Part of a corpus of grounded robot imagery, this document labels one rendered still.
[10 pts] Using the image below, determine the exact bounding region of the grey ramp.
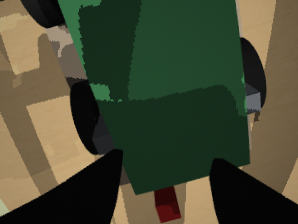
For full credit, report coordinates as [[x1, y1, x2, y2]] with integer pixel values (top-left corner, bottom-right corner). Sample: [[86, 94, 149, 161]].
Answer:
[[45, 0, 253, 186]]

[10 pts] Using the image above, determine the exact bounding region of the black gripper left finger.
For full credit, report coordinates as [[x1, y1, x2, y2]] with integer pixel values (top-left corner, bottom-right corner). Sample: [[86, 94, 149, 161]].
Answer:
[[0, 149, 124, 224]]

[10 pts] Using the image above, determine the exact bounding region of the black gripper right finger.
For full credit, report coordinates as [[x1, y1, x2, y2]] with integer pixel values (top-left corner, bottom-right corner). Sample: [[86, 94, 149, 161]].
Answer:
[[209, 157, 298, 224]]

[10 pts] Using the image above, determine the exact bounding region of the green wheeled trolley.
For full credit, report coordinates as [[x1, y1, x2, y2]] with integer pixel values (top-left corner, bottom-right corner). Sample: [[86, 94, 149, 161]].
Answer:
[[21, 0, 267, 196]]

